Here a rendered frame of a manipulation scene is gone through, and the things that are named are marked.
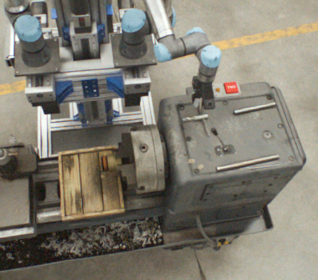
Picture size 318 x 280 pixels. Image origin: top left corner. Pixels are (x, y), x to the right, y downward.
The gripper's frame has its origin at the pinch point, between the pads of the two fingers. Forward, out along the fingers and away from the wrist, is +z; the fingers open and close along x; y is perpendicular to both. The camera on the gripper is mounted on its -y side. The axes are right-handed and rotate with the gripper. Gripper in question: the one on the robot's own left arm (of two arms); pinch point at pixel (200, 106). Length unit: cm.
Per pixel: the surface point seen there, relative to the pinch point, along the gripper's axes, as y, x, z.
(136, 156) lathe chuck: -17.4, 30.9, 6.8
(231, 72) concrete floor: 108, -72, 130
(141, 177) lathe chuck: -24.8, 29.7, 12.4
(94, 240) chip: -34, 56, 70
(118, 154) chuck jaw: -10.6, 38.4, 16.8
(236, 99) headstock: 3.9, -19.3, 4.1
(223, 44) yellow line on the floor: 140, -73, 130
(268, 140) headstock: -19.0, -27.7, 4.1
